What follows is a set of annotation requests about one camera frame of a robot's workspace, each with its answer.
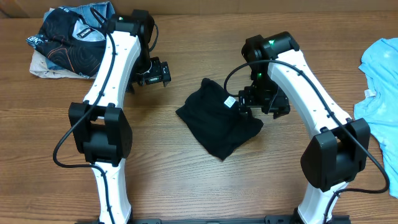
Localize black t-shirt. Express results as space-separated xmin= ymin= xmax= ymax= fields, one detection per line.
xmin=176 ymin=78 xmax=264 ymax=161

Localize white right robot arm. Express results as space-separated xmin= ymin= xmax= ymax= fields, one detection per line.
xmin=238 ymin=32 xmax=370 ymax=223

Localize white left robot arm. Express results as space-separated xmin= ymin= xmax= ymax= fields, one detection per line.
xmin=68 ymin=9 xmax=172 ymax=223

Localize folded blue jeans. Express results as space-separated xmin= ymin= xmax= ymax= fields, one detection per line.
xmin=43 ymin=1 xmax=116 ymax=29

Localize black patterned folded shirt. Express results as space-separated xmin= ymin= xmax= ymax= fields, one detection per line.
xmin=26 ymin=7 xmax=106 ymax=77

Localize light blue t-shirt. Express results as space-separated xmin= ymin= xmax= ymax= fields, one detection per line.
xmin=354 ymin=38 xmax=397 ymax=197

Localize beige folded cloth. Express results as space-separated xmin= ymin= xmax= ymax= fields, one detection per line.
xmin=29 ymin=50 xmax=96 ymax=79

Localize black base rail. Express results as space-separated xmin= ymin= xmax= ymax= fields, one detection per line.
xmin=74 ymin=214 xmax=351 ymax=224

